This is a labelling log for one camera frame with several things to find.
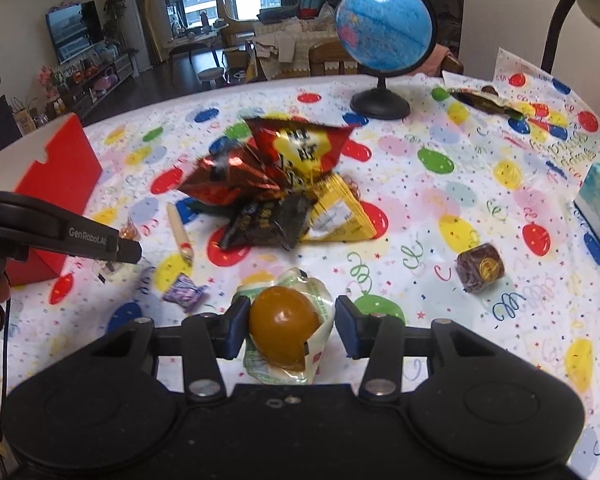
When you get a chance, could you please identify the small round stool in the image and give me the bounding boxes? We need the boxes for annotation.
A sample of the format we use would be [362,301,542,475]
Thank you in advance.
[197,67,226,94]

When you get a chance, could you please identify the flat screen television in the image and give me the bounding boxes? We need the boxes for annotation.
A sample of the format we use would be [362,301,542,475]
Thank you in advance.
[45,2,105,65]

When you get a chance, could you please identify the dark wooden television cabinet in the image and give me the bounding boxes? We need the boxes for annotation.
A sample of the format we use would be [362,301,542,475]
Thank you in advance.
[50,49,142,122]

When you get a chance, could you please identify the red paper box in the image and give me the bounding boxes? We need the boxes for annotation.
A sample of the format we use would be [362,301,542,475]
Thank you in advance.
[0,112,104,287]

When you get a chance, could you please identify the purple wrapped candy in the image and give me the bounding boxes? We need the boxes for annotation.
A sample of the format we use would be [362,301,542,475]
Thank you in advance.
[162,272,209,314]

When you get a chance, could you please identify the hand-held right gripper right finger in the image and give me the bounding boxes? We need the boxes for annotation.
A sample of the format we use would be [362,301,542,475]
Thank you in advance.
[335,294,497,404]

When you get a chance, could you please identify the dark red foil snack packet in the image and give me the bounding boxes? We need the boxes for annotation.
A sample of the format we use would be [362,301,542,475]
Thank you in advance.
[177,142,282,211]

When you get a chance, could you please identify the brown round wrapped snack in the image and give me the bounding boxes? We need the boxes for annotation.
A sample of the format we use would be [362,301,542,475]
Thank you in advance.
[455,242,506,294]

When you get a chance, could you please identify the tall green houseplant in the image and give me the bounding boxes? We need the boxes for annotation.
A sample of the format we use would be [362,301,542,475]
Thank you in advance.
[102,0,127,43]

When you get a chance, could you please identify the cream wrapped stick snack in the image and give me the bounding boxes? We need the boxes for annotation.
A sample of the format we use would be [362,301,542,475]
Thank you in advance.
[166,203,196,265]

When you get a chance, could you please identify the sofa with cream cover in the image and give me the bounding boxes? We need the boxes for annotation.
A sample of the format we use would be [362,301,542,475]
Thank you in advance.
[254,12,342,80]

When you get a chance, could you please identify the balloon print tablecloth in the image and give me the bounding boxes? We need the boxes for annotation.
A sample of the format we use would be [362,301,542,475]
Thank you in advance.
[0,47,600,480]

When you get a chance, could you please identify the red and yellow snack packet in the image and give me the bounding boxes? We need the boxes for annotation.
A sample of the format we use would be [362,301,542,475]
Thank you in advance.
[244,116,357,195]

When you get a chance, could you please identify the black snack packet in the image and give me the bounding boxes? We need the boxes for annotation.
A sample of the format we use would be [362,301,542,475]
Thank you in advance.
[219,194,317,252]

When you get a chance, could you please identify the braised egg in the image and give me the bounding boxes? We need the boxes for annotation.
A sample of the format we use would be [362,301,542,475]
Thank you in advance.
[234,266,337,387]

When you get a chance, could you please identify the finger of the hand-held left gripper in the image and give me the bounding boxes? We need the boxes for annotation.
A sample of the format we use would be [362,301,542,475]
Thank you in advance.
[99,235,144,266]

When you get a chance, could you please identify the brown and yellow snack packet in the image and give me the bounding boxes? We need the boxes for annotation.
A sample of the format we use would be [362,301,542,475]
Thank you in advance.
[442,71,529,120]

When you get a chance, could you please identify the white standing air conditioner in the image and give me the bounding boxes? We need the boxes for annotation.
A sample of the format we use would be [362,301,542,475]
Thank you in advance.
[114,0,152,69]

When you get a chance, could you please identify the blue globe on black stand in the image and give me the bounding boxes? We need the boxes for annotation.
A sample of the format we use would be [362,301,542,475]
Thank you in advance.
[334,0,439,121]

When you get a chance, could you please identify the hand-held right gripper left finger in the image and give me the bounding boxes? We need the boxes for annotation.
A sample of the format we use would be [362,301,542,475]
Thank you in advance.
[87,297,253,404]

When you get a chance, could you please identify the brown paper bag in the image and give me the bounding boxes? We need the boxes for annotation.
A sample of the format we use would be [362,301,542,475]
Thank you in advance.
[12,100,37,135]

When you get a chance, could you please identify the wooden chair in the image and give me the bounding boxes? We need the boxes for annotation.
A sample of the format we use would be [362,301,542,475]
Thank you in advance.
[307,41,359,77]

